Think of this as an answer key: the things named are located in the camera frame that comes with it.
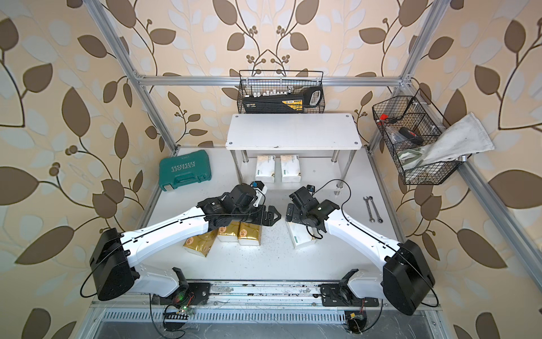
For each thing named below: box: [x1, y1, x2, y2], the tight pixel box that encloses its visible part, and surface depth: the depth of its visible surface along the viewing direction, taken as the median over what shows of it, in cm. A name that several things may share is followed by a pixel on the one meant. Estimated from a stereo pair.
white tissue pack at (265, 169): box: [255, 155, 276, 183], surface depth 98 cm
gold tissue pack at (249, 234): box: [237, 221, 262, 246], surface depth 84 cm
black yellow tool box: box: [244, 86, 324, 114], surface depth 84 cm
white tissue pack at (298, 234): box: [285, 221, 316, 249], surface depth 84 cm
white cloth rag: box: [398, 112, 495, 171], surface depth 61 cm
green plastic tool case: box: [158, 149, 212, 192], surface depth 107 cm
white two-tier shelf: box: [225, 113, 363, 189], surface depth 82 cm
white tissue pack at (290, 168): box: [280, 154, 302, 183], surface depth 98 cm
